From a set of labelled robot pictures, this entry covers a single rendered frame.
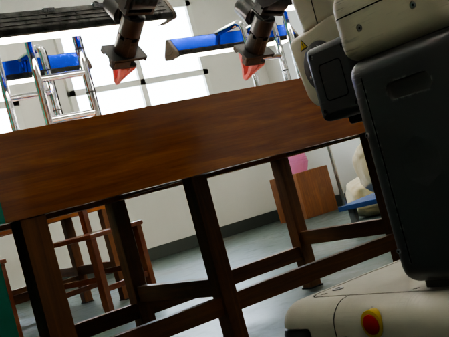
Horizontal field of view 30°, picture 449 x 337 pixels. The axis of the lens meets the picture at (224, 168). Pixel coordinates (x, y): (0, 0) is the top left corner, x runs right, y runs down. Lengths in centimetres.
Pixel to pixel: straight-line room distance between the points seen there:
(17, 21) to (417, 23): 119
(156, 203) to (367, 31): 678
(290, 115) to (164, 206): 599
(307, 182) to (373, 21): 674
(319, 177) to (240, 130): 613
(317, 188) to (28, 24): 617
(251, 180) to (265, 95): 662
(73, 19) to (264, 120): 58
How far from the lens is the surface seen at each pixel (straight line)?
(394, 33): 139
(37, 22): 225
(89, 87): 247
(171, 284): 299
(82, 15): 232
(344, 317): 156
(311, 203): 811
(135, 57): 208
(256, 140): 213
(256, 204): 877
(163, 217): 813
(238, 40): 329
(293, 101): 224
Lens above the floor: 55
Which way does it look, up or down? 1 degrees up
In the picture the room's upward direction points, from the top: 15 degrees counter-clockwise
